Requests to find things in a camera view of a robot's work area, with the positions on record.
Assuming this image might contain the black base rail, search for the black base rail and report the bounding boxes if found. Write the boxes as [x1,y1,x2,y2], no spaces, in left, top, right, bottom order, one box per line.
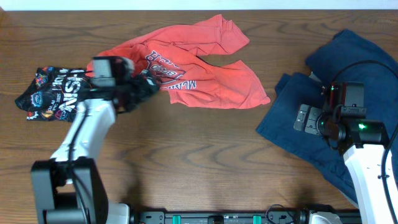
[136,210,363,224]

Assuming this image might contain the black printed folded t-shirt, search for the black printed folded t-shirt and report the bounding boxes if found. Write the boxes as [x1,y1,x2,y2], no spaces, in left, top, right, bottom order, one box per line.
[15,67,91,122]

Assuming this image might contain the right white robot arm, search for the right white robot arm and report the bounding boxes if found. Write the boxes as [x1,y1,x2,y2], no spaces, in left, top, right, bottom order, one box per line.
[294,104,397,223]

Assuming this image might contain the orange printed t-shirt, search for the orange printed t-shirt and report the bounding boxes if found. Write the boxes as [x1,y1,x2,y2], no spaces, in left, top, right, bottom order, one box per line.
[100,14,271,109]

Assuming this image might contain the navy blue garment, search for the navy blue garment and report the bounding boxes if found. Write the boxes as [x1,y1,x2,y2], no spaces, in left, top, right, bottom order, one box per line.
[256,30,397,202]

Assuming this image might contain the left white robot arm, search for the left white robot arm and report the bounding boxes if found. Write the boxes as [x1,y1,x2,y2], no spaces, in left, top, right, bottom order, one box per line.
[30,72,160,223]

